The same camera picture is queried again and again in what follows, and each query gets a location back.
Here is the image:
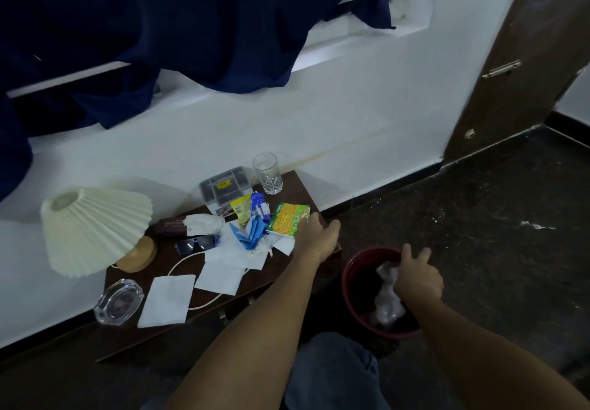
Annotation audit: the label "person's blue jeans leg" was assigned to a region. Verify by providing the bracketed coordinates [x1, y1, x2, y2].
[283, 331, 392, 410]

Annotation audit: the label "clear glass ashtray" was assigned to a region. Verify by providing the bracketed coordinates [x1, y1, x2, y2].
[93, 279, 145, 327]

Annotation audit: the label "white lamp cord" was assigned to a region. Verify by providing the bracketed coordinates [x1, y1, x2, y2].
[110, 252, 222, 312]

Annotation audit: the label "blue plastic glove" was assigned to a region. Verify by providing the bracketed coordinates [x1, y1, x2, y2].
[229, 215, 270, 252]

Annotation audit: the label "dark blue curtain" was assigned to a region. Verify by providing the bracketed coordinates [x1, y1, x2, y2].
[0, 0, 406, 203]

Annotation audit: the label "crumpled white plastic bag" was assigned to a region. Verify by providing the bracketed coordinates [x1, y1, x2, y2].
[369, 261, 407, 328]

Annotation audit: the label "dark sunglasses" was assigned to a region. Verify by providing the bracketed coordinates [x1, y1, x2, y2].
[174, 235, 221, 257]

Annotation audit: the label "dark wooden nightstand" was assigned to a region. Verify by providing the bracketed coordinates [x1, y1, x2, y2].
[94, 170, 344, 364]

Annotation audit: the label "person's right forearm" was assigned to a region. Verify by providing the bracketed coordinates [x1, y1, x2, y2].
[401, 291, 590, 410]

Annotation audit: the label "round wooden lamp base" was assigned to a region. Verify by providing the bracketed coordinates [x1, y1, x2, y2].
[115, 236, 158, 274]

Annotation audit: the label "green and yellow snack packet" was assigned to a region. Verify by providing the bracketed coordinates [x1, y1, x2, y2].
[266, 203, 311, 238]

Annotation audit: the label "person's left hand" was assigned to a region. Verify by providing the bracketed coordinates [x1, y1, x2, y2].
[293, 214, 342, 264]

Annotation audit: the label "yellow sachet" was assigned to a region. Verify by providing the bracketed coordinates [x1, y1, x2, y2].
[229, 194, 253, 227]

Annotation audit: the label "clear plastic container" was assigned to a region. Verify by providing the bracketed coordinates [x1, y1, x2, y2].
[199, 166, 254, 217]

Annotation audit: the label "rumpled white paper sheets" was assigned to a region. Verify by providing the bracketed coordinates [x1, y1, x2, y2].
[204, 220, 296, 271]

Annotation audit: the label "red waste bin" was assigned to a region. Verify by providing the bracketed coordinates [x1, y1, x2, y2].
[341, 246, 422, 341]

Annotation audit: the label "person's left forearm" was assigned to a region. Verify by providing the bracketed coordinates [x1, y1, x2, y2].
[163, 253, 323, 410]

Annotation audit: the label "clear drinking glass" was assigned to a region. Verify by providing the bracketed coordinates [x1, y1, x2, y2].
[253, 152, 284, 195]

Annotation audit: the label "cream pleated lamp shade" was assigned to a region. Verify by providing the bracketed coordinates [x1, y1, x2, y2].
[40, 187, 154, 279]

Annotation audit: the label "white window frame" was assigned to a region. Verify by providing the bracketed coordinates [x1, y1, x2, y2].
[6, 0, 448, 99]

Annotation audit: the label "square white napkin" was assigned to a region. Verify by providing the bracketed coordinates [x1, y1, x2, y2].
[137, 274, 196, 329]
[194, 260, 247, 296]

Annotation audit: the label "metal door latch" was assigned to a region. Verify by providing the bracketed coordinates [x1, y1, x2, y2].
[482, 60, 522, 79]

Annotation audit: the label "person's right hand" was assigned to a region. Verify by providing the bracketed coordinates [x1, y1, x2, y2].
[394, 244, 444, 304]

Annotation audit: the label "blue snack packet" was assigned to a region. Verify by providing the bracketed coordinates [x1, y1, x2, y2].
[250, 192, 272, 223]

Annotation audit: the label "brown wooden door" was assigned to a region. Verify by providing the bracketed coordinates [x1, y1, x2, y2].
[443, 0, 590, 162]

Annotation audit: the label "small brown box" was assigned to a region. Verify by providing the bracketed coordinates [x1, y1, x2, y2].
[153, 215, 189, 238]

